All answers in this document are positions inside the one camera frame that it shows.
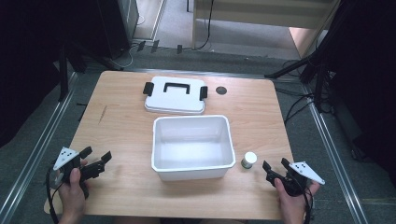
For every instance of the black cabinet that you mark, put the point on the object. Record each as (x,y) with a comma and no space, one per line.
(115,28)

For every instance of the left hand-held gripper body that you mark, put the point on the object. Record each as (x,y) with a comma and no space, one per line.
(93,169)

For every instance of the light wooden furniture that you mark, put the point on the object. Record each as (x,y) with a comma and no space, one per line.
(258,14)

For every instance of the person's right hand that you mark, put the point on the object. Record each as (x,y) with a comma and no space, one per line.
(294,207)

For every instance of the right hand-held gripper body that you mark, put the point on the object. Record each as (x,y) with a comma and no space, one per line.
(292,182)

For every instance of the small jar with white cap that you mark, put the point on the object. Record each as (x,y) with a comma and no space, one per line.
(249,159)

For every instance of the dark round table grommet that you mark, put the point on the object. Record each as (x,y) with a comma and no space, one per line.
(221,90)

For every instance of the white plastic storage box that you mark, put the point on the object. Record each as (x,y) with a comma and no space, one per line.
(193,165)

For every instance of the person's left hand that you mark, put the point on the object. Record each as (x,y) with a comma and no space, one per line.
(72,196)

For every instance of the metal floor rail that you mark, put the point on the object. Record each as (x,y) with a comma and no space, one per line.
(37,146)
(336,158)

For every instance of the black tripod stand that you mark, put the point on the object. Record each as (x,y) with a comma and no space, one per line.
(319,77)

